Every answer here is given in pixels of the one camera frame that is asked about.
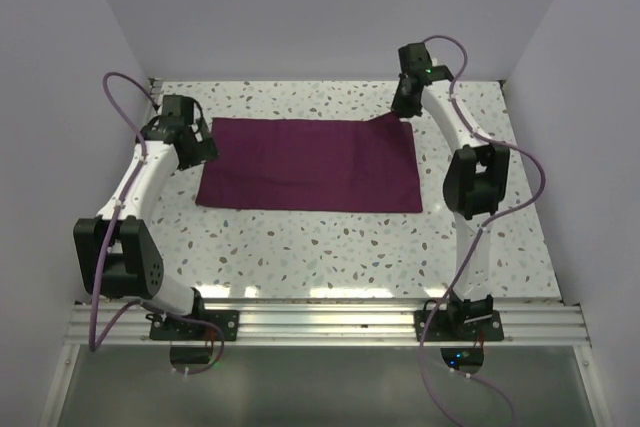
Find purple cloth wrap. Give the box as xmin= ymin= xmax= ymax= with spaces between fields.
xmin=196 ymin=113 xmax=423 ymax=214

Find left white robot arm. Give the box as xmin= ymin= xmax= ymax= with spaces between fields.
xmin=73 ymin=95 xmax=219 ymax=340

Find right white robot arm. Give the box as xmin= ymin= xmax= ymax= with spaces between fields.
xmin=391 ymin=43 xmax=510 ymax=340

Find aluminium left side rail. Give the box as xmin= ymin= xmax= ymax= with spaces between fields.
xmin=92 ymin=77 xmax=162 ymax=301

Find aluminium rail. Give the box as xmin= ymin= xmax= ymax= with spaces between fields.
xmin=64 ymin=299 xmax=594 ymax=348
xmin=92 ymin=77 xmax=162 ymax=301

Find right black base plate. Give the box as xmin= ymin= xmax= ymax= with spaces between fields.
xmin=413 ymin=308 xmax=505 ymax=342

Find aluminium front rail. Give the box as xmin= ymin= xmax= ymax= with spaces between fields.
xmin=64 ymin=299 xmax=594 ymax=348

